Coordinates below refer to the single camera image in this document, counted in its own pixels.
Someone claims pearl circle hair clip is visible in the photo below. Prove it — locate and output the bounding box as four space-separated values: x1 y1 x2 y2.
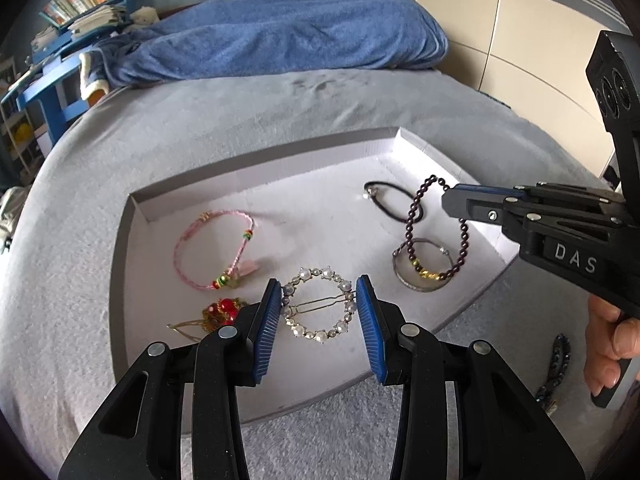
280 266 357 344

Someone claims red bead flower hair clip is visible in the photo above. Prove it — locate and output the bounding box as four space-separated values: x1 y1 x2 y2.
167 298 248 342

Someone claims pink braided cord bracelet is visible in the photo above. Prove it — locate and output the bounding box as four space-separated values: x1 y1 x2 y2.
173 209 262 292

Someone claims silver bangle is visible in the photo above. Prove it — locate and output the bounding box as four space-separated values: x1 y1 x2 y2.
392 237 454 292

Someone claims dark garnet bead bracelet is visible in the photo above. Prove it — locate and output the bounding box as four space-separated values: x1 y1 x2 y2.
404 173 471 284

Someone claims black elastic hair tie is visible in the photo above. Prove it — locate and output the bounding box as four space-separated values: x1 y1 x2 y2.
363 180 426 224

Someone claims person's right hand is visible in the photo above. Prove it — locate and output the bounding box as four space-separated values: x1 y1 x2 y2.
584 295 640 396

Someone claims grey shallow cardboard box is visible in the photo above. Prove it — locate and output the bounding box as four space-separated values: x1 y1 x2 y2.
108 126 522 426

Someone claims white wardrobe with grey stripes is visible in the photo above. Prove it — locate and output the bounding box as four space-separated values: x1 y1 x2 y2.
416 0 629 176

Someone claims grey bed cover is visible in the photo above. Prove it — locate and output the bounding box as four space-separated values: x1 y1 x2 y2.
1 70 615 479

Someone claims blue blanket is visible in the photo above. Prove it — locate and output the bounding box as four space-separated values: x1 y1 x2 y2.
80 0 449 99

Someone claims pile of clothes on floor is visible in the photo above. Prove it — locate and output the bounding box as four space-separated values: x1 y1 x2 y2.
0 186 32 252

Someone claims stuffed toy on desk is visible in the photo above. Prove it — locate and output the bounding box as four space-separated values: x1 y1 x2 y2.
130 6 160 26

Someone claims blue desk with shelf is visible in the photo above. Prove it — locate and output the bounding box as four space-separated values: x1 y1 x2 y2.
1 0 134 143

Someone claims dark blue bead bracelet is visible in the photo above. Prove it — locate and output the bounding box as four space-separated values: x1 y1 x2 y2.
534 332 573 416

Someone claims black tracking camera module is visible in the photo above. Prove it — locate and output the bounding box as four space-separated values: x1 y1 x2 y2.
586 30 639 200

